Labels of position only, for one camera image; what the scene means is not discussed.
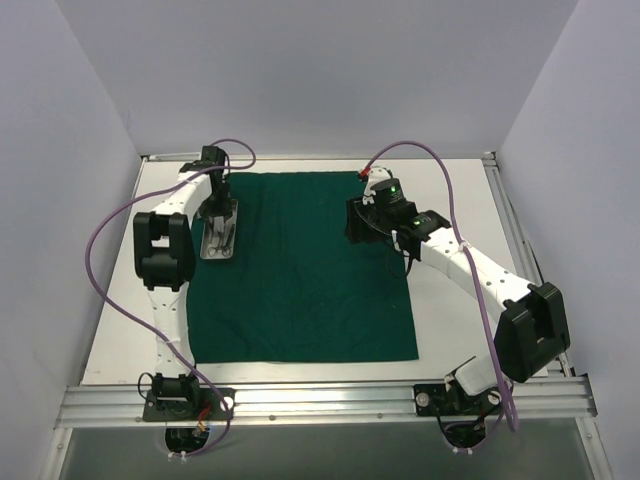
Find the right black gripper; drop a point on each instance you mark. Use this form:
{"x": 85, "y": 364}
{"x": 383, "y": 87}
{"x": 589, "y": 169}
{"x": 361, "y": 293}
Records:
{"x": 355, "y": 220}

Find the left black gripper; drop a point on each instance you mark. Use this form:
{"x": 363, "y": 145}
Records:
{"x": 218, "y": 211}

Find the metal instrument tray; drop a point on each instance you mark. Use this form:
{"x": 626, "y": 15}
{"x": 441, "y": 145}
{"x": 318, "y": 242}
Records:
{"x": 205, "y": 235}

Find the steel surgical scissors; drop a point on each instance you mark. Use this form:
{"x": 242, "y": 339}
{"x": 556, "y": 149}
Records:
{"x": 226, "y": 246}

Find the dark green surgical cloth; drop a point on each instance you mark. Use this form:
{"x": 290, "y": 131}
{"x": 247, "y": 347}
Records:
{"x": 295, "y": 289}

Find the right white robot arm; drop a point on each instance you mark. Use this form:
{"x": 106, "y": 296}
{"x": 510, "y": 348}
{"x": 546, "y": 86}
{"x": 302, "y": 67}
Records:
{"x": 527, "y": 323}

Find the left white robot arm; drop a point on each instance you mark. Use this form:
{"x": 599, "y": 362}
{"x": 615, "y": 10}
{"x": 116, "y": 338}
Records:
{"x": 197, "y": 221}

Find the steel surgical forceps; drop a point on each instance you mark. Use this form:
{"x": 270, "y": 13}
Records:
{"x": 215, "y": 240}

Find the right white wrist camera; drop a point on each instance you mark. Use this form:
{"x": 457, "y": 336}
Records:
{"x": 372, "y": 176}

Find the aluminium right side rail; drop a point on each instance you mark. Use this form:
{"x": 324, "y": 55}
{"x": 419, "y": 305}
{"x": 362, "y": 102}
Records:
{"x": 518, "y": 231}

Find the aluminium rail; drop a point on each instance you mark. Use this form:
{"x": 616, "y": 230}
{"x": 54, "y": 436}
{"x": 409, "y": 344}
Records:
{"x": 518, "y": 231}
{"x": 120, "y": 406}

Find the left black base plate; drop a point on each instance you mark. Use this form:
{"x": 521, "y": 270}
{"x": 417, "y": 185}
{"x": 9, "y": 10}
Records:
{"x": 173, "y": 406}

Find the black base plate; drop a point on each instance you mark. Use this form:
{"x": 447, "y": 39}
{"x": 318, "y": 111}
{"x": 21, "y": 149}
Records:
{"x": 450, "y": 400}
{"x": 173, "y": 406}

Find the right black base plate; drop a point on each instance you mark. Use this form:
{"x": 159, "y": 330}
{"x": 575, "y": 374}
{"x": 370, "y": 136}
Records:
{"x": 450, "y": 400}

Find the aluminium front rail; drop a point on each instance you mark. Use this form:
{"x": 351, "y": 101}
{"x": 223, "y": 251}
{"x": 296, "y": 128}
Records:
{"x": 120, "y": 406}

